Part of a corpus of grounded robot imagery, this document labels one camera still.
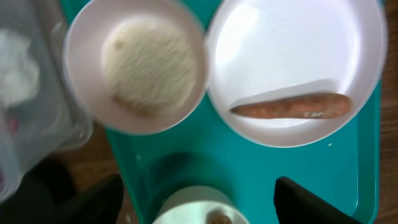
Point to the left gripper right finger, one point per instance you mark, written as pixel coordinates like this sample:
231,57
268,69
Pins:
295,204

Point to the white round plate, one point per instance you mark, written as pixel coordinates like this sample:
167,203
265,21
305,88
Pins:
266,50

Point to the clear plastic bin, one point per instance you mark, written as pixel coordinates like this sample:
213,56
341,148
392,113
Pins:
38,113

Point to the orange carrot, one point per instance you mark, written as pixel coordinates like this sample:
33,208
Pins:
313,106

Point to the white bowl with residue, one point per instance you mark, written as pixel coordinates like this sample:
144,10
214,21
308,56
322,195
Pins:
139,67

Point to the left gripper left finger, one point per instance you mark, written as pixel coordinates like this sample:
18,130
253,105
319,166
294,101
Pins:
101,204

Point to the white bowl with food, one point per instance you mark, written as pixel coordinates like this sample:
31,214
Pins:
199,204

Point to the white napkin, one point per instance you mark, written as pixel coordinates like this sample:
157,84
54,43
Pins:
20,72

